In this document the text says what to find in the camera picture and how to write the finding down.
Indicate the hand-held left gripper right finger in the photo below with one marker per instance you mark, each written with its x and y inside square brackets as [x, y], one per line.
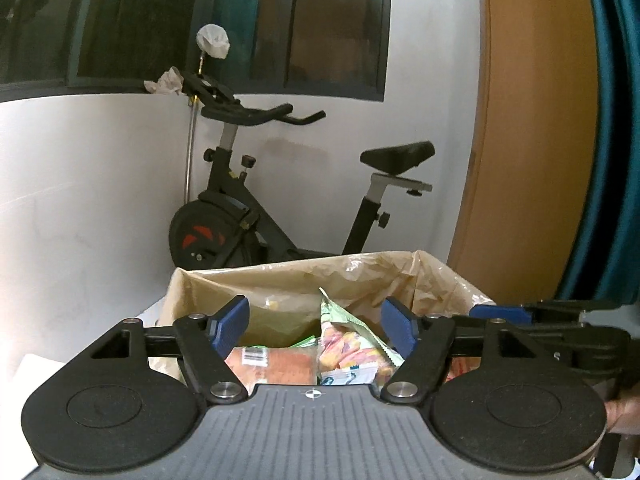
[397, 325]

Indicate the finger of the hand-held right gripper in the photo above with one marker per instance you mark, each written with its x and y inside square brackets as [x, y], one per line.
[505, 312]

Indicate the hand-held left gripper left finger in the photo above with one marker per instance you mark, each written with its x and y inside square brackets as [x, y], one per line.
[231, 324]

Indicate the brown bread packet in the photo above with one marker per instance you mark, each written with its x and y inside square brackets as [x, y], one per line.
[285, 365]

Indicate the cardboard box with plastic liner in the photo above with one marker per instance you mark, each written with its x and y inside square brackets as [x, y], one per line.
[290, 285]

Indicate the light blue snack packet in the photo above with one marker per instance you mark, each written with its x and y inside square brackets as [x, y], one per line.
[347, 376]

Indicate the person's right hand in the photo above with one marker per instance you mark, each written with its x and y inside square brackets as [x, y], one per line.
[625, 415]

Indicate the black exercise bike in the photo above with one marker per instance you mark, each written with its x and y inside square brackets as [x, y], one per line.
[235, 220]

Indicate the thin metal pole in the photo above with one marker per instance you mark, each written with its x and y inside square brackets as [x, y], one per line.
[190, 160]

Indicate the wooden door panel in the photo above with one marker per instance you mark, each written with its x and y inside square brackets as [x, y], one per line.
[535, 135]

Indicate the teal curtain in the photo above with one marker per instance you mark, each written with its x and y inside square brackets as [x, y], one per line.
[615, 135]

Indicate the crumpled white plastic bag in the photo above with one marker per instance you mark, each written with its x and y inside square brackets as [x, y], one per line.
[164, 81]

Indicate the white plastic bag on pole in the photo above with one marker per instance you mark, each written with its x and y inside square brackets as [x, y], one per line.
[212, 41]

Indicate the dark framed window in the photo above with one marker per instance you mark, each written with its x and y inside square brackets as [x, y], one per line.
[150, 20]

